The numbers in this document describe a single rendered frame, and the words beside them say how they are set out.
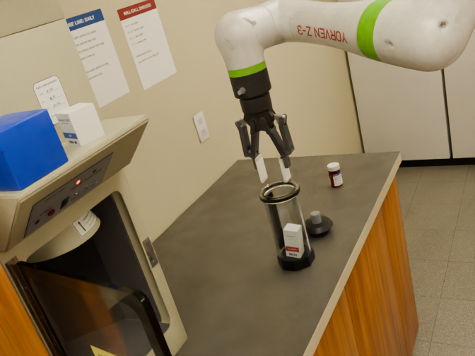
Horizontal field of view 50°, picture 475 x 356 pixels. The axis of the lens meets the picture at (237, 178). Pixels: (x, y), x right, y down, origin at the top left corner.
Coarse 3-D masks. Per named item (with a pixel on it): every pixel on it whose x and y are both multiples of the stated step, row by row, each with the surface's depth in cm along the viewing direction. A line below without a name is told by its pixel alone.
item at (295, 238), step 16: (272, 192) 137; (288, 192) 136; (272, 208) 130; (288, 208) 130; (272, 224) 133; (288, 224) 131; (304, 224) 135; (288, 240) 133; (304, 240) 135; (288, 256) 136; (304, 256) 136
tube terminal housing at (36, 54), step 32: (32, 32) 88; (64, 32) 94; (0, 64) 82; (32, 64) 87; (64, 64) 93; (0, 96) 82; (32, 96) 87; (96, 192) 99; (128, 192) 107; (64, 224) 92; (128, 224) 110; (0, 256) 81; (160, 288) 115; (32, 320) 86
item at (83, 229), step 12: (84, 216) 100; (96, 216) 105; (72, 228) 97; (84, 228) 99; (96, 228) 101; (60, 240) 96; (72, 240) 97; (84, 240) 98; (36, 252) 95; (48, 252) 95; (60, 252) 96
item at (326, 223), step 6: (312, 216) 148; (318, 216) 148; (324, 216) 152; (306, 222) 151; (312, 222) 150; (318, 222) 149; (324, 222) 148; (330, 222) 149; (312, 228) 147; (318, 228) 147; (324, 228) 147; (330, 228) 149; (312, 234) 148; (318, 234) 148; (324, 234) 148
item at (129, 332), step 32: (32, 288) 81; (64, 288) 74; (96, 288) 68; (128, 288) 65; (64, 320) 80; (96, 320) 73; (128, 320) 67; (64, 352) 86; (128, 352) 72; (160, 352) 66
